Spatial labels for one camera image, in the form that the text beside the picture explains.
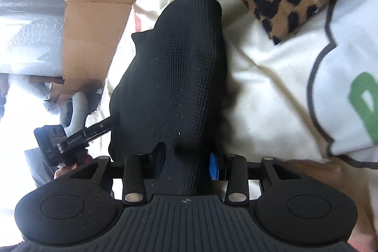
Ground black bear patchwork shorts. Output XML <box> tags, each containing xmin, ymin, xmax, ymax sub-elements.
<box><xmin>109</xmin><ymin>0</ymin><xmax>228</xmax><ymax>195</ymax></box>

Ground person's left hand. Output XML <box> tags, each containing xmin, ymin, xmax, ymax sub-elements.
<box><xmin>54</xmin><ymin>154</ymin><xmax>93</xmax><ymax>179</ymax></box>

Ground dark grey pillow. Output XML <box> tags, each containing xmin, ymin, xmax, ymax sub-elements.
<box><xmin>24</xmin><ymin>148</ymin><xmax>58</xmax><ymax>188</ymax></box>

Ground grey neck pillow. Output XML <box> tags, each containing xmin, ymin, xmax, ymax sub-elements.
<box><xmin>59</xmin><ymin>91</ymin><xmax>88</xmax><ymax>136</ymax></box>

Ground white pillow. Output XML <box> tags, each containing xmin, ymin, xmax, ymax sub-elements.
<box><xmin>1</xmin><ymin>73</ymin><xmax>63</xmax><ymax>118</ymax></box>

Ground cream bear print bedsheet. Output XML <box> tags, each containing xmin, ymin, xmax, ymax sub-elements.
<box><xmin>101</xmin><ymin>0</ymin><xmax>377</xmax><ymax>171</ymax></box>

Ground grey mattress leaning upright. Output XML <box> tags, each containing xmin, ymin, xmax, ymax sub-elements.
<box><xmin>0</xmin><ymin>0</ymin><xmax>65</xmax><ymax>77</ymax></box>

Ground brown cardboard sheet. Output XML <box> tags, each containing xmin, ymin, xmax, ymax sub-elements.
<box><xmin>51</xmin><ymin>0</ymin><xmax>136</xmax><ymax>102</ymax></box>

